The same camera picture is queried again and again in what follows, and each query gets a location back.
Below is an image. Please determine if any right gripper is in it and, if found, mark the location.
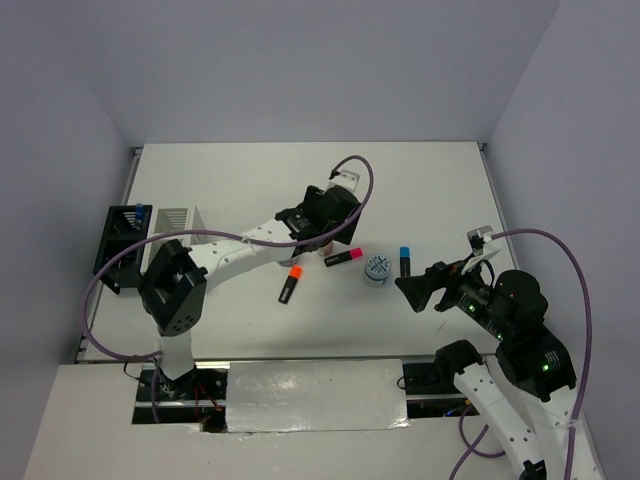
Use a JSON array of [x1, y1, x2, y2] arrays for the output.
[[393, 249, 510, 336]]

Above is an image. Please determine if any blue highlighter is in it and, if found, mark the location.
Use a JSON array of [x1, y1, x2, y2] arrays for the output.
[[399, 246, 411, 277]]

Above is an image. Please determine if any pink capped glitter jar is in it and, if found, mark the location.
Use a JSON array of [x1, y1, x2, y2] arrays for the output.
[[318, 242, 333, 257]]

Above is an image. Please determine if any pink highlighter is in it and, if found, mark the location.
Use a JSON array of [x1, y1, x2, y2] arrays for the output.
[[324, 247, 363, 267]]

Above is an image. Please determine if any orange highlighter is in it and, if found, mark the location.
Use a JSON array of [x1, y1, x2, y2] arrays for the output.
[[278, 265, 303, 305]]

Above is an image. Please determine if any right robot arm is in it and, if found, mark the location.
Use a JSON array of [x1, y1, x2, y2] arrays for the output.
[[395, 261, 603, 479]]

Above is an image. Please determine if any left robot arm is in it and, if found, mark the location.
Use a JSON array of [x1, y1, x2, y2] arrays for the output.
[[138, 182, 360, 399]]

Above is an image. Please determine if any white slatted container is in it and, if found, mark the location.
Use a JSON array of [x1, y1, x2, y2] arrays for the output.
[[141, 205, 207, 303]]

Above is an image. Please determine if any blue item in black container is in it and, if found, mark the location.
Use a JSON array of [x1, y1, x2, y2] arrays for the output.
[[134, 203, 145, 230]]

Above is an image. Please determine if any black slatted container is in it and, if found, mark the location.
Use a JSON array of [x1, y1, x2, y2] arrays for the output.
[[93, 204, 153, 295]]

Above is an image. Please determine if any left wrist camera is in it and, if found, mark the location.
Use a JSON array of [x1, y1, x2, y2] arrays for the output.
[[327, 170, 360, 194]]

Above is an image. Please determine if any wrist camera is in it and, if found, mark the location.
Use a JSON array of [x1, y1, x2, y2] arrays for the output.
[[327, 170, 360, 194], [461, 225, 501, 275]]

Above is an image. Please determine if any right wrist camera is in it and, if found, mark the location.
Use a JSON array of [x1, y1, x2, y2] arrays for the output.
[[461, 225, 501, 275]]

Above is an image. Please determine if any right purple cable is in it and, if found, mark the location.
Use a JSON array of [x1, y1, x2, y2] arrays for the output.
[[449, 228, 595, 480]]

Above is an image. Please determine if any purple cable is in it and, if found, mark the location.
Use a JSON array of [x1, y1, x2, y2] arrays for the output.
[[82, 155, 376, 426], [449, 228, 595, 480]]

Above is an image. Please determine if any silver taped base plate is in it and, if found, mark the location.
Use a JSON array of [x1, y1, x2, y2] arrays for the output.
[[225, 359, 409, 433]]

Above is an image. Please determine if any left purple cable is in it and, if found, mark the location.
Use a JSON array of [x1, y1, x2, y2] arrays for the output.
[[82, 155, 376, 426]]

